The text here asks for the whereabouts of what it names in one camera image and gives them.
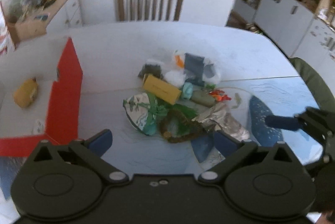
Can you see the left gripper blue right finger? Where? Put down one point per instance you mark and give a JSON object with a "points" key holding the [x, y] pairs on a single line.
{"points": [[226, 144]]}

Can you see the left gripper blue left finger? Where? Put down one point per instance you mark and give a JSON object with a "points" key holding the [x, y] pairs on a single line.
{"points": [[101, 142]]}

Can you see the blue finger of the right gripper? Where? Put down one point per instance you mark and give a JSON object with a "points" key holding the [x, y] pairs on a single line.
{"points": [[286, 123]]}

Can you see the silver foil bag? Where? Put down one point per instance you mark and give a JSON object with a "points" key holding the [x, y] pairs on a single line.
{"points": [[220, 117]]}

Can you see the green white drawstring pouch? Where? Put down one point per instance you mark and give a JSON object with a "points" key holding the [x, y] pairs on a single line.
{"points": [[144, 112]]}

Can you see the yellow rectangular box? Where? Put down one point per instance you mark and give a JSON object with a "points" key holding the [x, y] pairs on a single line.
{"points": [[161, 89]]}

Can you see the clear bag with blue card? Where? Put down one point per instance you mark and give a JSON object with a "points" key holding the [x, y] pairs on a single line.
{"points": [[188, 67]]}

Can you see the yellow plush toy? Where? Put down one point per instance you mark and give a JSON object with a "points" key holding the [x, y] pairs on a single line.
{"points": [[26, 94]]}

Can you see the black items small bag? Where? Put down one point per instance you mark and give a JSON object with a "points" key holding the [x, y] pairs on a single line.
{"points": [[153, 67]]}

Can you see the teal round sharpener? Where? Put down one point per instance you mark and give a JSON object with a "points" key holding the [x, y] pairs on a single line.
{"points": [[186, 91]]}

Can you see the blue placemat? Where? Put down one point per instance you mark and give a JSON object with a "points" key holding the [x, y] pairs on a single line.
{"points": [[264, 135]]}

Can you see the green chair back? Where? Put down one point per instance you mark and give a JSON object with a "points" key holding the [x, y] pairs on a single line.
{"points": [[317, 86]]}

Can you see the orange plastic clips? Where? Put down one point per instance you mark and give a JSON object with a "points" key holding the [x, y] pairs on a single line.
{"points": [[219, 95]]}

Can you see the red cardboard box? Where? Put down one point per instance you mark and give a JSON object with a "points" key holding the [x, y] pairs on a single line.
{"points": [[53, 114]]}

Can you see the olive green tube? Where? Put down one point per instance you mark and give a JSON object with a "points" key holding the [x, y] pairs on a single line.
{"points": [[202, 98]]}

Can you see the wooden side cabinet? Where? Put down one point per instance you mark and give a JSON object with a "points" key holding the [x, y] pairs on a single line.
{"points": [[61, 15]]}

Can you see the red white snack bag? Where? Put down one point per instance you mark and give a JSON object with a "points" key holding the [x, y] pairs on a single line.
{"points": [[6, 43]]}

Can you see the wooden chair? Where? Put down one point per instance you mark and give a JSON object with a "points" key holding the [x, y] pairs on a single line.
{"points": [[149, 10]]}

